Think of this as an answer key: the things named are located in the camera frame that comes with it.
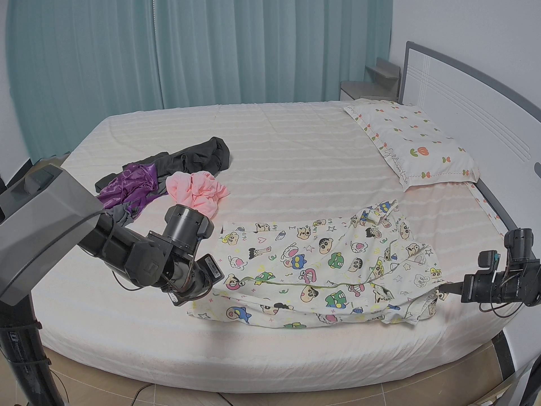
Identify black cable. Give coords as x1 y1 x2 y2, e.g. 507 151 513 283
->
134 382 237 406

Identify grey white bedside table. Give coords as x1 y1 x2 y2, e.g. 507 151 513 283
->
340 57 401 102

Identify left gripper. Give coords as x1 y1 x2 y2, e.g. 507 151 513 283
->
168 264 213 308

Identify white printed pyjama top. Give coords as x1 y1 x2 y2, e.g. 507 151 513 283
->
187 199 449 331

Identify black garment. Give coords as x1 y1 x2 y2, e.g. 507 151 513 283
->
95 136 231 229

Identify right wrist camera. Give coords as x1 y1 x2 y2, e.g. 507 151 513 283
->
478 250 500 275

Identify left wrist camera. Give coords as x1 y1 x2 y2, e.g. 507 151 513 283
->
199 253 225 286

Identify pink garment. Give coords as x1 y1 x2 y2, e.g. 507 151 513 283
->
166 170 232 220

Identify blue-green curtain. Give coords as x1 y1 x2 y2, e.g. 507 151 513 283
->
6 0 163 164
152 0 394 110

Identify white printed pillow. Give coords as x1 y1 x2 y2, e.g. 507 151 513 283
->
343 98 480 193

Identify bed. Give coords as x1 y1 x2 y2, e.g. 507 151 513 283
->
27 41 541 406

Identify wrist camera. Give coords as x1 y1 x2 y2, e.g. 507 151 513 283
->
199 253 225 286
478 250 500 275

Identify purple garment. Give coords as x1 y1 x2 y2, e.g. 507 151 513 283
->
98 162 159 210

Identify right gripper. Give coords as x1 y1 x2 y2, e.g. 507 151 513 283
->
461 271 508 304

